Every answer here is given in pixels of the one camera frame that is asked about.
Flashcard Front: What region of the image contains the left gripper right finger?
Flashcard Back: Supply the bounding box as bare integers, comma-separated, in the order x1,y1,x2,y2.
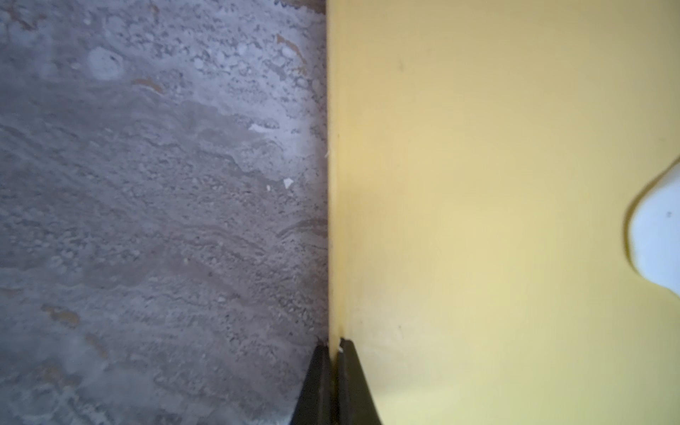
338,338,382,425

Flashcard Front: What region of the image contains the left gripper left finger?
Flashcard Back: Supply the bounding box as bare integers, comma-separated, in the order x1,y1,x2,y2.
290,341,332,425

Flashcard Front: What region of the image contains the yellow plastic tray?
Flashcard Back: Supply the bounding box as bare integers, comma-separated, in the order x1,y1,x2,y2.
327,1,679,424

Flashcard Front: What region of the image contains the white dough piece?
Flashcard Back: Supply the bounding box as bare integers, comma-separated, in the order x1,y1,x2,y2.
627,163,679,294

